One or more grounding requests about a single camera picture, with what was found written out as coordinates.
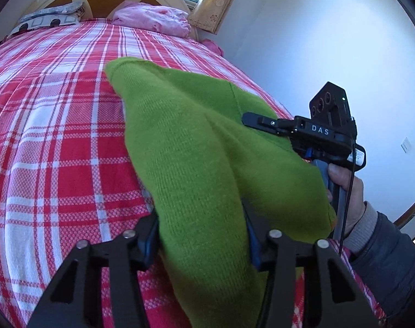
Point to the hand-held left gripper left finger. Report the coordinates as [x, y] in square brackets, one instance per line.
[147, 242]

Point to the pink pillow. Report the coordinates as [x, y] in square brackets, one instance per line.
[152, 18]

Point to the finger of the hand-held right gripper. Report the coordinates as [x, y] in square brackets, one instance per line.
[265, 123]

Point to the red white plaid bed sheet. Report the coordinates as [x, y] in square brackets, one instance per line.
[57, 126]

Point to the white wall outlet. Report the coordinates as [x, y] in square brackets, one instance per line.
[406, 144]

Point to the brown wooden door frame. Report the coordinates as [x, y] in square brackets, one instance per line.
[412, 213]

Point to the pink cloth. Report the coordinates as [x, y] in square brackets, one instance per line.
[212, 46]

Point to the person's right hand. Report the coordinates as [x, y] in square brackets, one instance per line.
[356, 198]

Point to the green orange striped knit sweater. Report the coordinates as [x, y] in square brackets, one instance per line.
[193, 160]

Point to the person's right forearm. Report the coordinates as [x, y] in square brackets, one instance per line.
[388, 259]

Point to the yellow patterned curtain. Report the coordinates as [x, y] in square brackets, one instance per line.
[214, 3]

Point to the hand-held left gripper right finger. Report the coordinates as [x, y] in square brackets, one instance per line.
[258, 249]

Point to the grey patterned pillow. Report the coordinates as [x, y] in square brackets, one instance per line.
[46, 18]

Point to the cream wooden headboard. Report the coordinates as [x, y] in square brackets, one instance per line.
[101, 5]

